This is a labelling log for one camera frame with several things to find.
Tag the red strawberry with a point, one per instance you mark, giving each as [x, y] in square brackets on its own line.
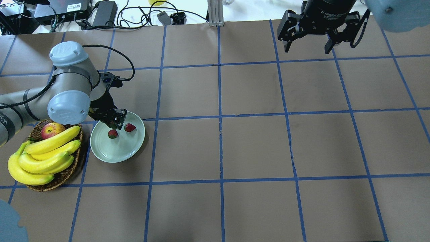
[113, 134]
[129, 127]

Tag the pale green plate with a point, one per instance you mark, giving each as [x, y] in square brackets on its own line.
[124, 146]

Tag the red yellow apple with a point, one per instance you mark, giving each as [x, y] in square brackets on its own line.
[51, 129]

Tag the woven wicker basket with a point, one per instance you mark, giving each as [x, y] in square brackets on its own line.
[61, 177]

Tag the yellow banana bunch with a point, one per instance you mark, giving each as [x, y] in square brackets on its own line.
[36, 162]

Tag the black power adapter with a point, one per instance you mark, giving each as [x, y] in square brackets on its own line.
[106, 12]

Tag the aluminium frame post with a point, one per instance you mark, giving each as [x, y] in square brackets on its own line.
[215, 13]

